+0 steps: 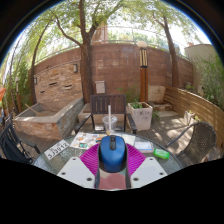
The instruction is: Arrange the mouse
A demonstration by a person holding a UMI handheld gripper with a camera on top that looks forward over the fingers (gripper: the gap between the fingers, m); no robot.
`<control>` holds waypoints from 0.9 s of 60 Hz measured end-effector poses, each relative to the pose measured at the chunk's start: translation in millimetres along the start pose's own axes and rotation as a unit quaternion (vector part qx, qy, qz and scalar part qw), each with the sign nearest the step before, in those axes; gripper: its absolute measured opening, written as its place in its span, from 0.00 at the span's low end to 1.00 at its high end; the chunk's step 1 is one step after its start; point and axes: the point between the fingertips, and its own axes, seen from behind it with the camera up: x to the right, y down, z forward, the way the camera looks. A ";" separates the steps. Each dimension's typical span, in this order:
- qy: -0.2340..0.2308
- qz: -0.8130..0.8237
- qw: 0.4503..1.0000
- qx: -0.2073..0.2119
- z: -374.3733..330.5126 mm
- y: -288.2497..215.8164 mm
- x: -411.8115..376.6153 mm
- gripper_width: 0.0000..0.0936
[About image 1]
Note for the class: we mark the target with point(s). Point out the white wall utility box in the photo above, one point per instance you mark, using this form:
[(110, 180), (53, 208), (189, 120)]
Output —
[(100, 87)]

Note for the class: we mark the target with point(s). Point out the tall wooden lamp post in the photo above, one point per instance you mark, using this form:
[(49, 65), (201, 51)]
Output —
[(143, 83)]

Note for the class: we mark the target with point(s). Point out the beige stone block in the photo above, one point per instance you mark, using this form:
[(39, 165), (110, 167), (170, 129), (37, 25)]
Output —
[(156, 94)]

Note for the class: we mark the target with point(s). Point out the white number plate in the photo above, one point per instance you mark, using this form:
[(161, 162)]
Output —
[(56, 149)]

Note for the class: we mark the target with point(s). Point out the orange patio umbrella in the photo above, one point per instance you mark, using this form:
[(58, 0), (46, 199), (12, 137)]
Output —
[(2, 93)]

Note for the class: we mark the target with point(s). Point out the white square concrete planter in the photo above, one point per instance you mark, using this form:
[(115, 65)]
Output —
[(141, 116)]

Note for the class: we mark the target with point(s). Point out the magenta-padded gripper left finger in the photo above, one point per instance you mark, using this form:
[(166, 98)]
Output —
[(75, 171)]

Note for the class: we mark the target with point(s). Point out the large forked tree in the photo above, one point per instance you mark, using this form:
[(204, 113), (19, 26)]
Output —
[(86, 73)]

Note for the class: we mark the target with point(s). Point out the colourful printed magazine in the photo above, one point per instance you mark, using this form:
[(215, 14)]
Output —
[(85, 140)]

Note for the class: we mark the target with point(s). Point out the slim leaning tree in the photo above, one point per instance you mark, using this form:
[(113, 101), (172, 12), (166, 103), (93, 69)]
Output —
[(173, 60)]

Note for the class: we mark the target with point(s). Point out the small white planter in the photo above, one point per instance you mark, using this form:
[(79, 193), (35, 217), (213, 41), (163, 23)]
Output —
[(189, 117)]

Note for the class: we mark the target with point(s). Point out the blue and white flat box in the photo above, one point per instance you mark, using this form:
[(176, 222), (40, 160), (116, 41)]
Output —
[(144, 146)]

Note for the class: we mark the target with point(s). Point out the dark wooden slatted chair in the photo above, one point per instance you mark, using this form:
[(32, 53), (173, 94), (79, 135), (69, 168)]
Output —
[(100, 104)]

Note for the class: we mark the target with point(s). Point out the blue computer mouse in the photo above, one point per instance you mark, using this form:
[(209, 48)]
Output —
[(113, 155)]

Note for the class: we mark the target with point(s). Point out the black wall lamp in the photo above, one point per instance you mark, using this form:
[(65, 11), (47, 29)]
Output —
[(75, 68), (35, 80)]

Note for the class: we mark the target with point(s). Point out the grey wicker armchair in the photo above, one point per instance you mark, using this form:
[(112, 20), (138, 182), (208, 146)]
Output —
[(200, 136)]

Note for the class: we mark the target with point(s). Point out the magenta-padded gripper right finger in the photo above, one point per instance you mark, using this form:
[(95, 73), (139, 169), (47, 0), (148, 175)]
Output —
[(149, 171)]

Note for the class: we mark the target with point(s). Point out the wooden slatted fence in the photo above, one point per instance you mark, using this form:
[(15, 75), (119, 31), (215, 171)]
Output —
[(200, 106)]

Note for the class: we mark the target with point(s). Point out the clear plastic cup with straw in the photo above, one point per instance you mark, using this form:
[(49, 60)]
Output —
[(109, 123)]

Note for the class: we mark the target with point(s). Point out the green wet wipes pack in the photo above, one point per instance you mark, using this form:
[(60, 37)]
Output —
[(161, 153)]

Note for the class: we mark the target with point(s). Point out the raised stone basin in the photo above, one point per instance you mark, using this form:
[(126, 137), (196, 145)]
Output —
[(46, 125)]

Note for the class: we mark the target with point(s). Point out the thin curved tree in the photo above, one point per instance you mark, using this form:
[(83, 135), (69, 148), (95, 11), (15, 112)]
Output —
[(33, 76)]

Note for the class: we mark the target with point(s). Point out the short wooden lamp post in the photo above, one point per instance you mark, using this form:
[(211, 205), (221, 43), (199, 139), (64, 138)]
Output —
[(18, 96)]

